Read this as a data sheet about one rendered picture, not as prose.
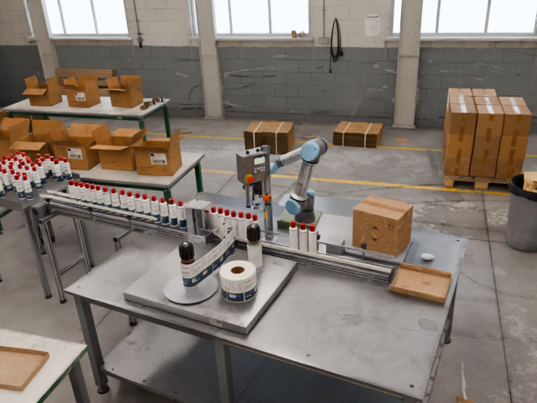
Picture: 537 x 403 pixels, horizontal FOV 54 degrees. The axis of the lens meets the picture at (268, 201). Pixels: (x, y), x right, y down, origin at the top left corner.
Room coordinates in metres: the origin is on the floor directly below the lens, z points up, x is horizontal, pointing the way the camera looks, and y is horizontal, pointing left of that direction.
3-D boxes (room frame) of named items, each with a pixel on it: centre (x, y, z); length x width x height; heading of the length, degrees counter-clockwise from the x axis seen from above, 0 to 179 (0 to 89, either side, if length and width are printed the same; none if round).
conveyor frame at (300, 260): (2.94, 0.03, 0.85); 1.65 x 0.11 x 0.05; 63
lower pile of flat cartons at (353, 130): (7.31, -1.36, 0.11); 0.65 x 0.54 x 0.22; 69
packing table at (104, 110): (7.20, 2.47, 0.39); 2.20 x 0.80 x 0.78; 72
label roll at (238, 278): (2.43, 0.19, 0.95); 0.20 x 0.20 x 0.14
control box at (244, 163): (3.06, 0.09, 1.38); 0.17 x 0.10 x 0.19; 118
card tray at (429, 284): (2.48, -0.85, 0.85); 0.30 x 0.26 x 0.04; 63
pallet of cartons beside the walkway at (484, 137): (6.00, -2.62, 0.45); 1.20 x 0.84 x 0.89; 163
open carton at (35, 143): (4.96, 2.25, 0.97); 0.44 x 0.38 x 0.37; 167
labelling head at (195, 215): (3.05, 0.45, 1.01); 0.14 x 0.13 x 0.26; 63
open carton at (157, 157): (4.59, 0.99, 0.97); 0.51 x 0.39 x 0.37; 167
